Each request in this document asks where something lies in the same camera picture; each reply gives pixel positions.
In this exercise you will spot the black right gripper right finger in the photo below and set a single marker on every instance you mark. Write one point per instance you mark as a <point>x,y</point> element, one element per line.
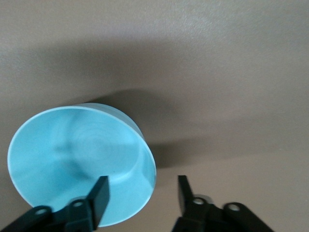
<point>193,212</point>

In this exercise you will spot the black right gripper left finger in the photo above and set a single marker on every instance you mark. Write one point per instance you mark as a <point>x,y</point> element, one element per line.
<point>96,200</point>

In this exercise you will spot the blue bowl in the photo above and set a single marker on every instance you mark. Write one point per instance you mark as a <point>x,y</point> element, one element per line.
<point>72,149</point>

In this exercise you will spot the brown table mat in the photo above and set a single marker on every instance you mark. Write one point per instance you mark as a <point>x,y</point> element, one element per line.
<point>217,72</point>

